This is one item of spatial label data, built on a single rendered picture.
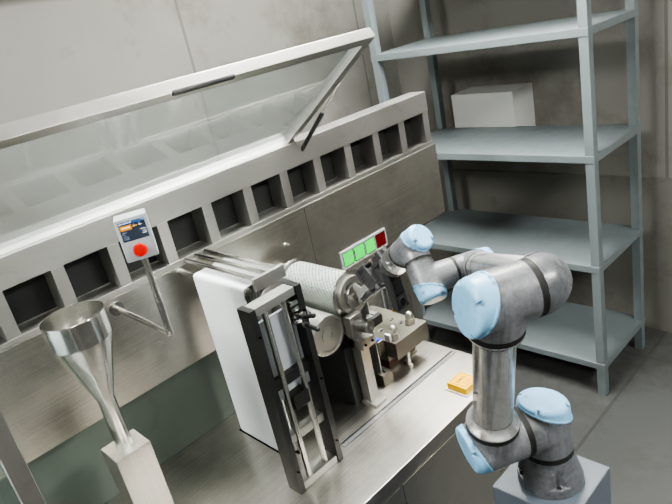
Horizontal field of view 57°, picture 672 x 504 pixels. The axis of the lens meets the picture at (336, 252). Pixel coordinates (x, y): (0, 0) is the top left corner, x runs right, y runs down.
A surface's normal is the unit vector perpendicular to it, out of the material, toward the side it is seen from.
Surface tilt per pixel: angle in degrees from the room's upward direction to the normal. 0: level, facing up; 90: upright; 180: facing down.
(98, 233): 90
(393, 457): 0
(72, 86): 90
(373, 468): 0
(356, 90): 90
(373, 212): 90
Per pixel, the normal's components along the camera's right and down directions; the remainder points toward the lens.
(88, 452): 0.69, 0.13
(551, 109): -0.69, 0.40
